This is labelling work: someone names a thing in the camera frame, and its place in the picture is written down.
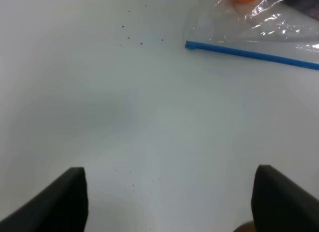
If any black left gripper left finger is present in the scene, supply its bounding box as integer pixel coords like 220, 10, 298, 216
0, 167, 89, 232

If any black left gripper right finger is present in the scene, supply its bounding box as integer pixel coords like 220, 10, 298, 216
251, 165, 319, 232

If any clear zip bag blue strip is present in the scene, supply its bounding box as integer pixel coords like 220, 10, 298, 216
183, 0, 319, 71

